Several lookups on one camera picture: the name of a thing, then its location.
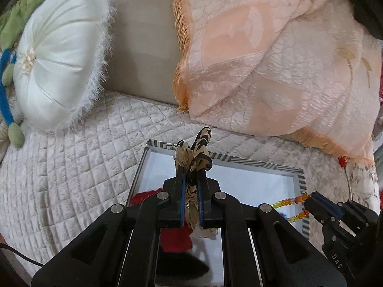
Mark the green and blue plush toy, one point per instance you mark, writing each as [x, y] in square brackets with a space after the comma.
[21, 15]

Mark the animal print scrunchie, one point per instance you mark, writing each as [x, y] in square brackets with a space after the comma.
[197, 152]

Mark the cream quilted bedspread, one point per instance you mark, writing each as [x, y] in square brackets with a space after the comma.
[74, 170]

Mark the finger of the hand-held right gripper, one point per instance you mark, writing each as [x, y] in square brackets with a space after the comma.
[329, 207]
[317, 212]

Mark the round white satin cushion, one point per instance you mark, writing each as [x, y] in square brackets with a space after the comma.
[59, 59]

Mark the peach fringed blanket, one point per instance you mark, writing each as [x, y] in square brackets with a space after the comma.
[269, 65]

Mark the striped shallow tray box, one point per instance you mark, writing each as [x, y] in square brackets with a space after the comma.
[254, 182]

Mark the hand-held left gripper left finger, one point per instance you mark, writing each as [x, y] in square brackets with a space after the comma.
[181, 203]

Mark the small red ornament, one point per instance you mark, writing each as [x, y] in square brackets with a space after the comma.
[343, 161]

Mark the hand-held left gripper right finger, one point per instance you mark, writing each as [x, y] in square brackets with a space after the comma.
[202, 209]

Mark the red scrunchie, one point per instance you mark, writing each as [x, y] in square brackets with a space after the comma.
[175, 239]

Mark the beige upholstered backrest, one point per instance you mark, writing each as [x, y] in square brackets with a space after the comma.
[140, 36]

